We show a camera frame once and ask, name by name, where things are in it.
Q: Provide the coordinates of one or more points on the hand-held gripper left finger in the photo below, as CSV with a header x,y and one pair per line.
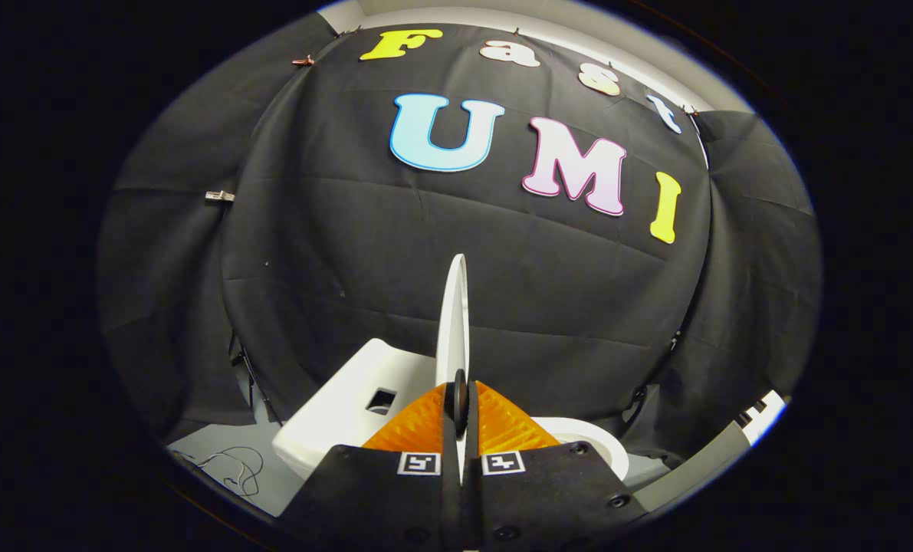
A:
x,y
450,437

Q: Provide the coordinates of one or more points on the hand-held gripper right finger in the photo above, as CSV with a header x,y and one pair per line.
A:
x,y
473,437

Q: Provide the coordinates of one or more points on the black round lid lift tab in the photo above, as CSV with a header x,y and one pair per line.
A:
x,y
456,395

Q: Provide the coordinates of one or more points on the white toilet lid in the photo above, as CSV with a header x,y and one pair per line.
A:
x,y
454,330

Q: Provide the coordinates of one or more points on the white toilet with tank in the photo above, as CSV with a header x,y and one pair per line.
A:
x,y
333,418

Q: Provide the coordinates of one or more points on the white toilet seat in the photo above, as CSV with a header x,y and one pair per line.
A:
x,y
605,445

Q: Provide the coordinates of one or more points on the black backdrop cloth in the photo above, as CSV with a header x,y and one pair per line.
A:
x,y
395,253

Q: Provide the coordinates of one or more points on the grey panel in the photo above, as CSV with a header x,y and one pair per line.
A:
x,y
694,468

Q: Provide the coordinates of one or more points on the white and black stepped rack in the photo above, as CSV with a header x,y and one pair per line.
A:
x,y
763,418

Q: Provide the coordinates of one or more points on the silver cloth clip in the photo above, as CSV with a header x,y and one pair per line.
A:
x,y
219,196

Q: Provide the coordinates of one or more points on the red cloth clip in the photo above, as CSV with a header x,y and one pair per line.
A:
x,y
303,60

